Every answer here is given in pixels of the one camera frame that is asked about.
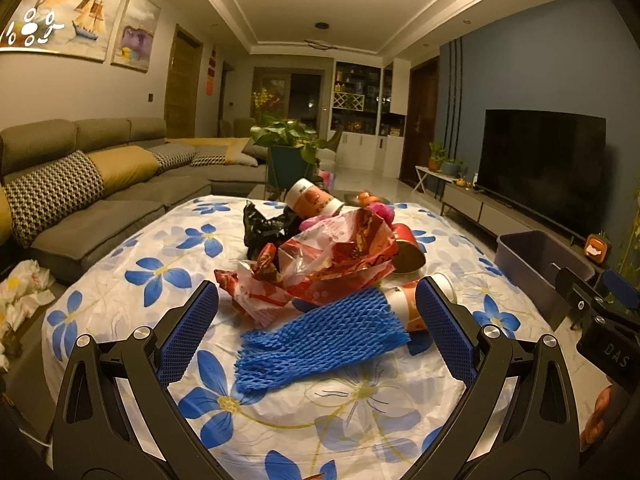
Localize potted plant orange pot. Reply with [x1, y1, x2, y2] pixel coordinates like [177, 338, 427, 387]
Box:
[427, 141, 446, 171]

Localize potted plant blue pot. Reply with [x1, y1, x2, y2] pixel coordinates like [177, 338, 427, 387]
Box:
[440, 158, 466, 178]

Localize blue foam fruit net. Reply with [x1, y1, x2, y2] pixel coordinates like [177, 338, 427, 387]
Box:
[235, 287, 409, 394]

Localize orange white paper cup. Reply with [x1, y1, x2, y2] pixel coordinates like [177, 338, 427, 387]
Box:
[284, 179, 344, 220]

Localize floral white blue tablecloth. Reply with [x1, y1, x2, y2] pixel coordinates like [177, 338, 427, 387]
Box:
[41, 195, 548, 479]

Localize potted green plant dark pot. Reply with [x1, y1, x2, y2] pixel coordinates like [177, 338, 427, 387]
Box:
[250, 117, 328, 196]

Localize white display cabinet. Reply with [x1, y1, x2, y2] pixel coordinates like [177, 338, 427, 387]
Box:
[330, 58, 410, 178]

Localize sailboat painting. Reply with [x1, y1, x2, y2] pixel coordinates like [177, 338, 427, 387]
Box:
[1, 0, 122, 63]

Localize floral cloth on floor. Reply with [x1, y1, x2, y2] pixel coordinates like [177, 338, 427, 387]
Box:
[1, 260, 55, 374]

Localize dark wooden door right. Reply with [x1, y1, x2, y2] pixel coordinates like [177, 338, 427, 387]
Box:
[400, 58, 439, 185]

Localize dark grey trash bin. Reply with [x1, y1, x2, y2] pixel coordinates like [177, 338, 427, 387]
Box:
[495, 231, 596, 330]

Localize black plastic bag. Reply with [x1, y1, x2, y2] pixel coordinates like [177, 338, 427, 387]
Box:
[243, 202, 302, 260]

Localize pink plastic bag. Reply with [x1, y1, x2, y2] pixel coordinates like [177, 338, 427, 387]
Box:
[299, 203, 395, 231]

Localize houndstooth cushion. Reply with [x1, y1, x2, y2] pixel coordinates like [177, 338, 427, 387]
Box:
[149, 143, 196, 174]
[6, 151, 104, 248]

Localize wooden door left wall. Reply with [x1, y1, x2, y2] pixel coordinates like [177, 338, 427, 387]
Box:
[164, 25, 203, 139]

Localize purple abstract painting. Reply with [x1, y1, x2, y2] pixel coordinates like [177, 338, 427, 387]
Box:
[112, 0, 160, 73]

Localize orange paper cup yellow inside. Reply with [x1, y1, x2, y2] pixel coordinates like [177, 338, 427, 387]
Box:
[382, 273, 457, 333]

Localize yellow cushion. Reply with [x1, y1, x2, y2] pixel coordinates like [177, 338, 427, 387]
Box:
[88, 145, 160, 196]

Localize grey tv cabinet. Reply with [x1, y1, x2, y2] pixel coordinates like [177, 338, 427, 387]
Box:
[442, 183, 585, 247]

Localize right hand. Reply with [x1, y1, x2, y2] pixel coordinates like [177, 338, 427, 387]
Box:
[579, 385, 613, 452]

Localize small white side table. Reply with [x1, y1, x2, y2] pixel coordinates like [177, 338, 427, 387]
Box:
[413, 165, 457, 193]

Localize grey sectional sofa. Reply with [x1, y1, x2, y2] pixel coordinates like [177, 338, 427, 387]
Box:
[1, 117, 267, 284]

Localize orange tissue box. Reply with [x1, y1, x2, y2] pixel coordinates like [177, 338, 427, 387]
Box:
[584, 233, 611, 266]

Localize red white plastic bag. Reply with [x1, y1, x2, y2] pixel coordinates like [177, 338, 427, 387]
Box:
[215, 208, 398, 328]

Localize large black television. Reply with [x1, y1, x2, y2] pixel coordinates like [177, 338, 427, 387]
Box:
[477, 110, 608, 237]

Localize red paper cup gold inside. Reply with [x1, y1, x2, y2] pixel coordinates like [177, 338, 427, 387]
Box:
[392, 223, 425, 274]

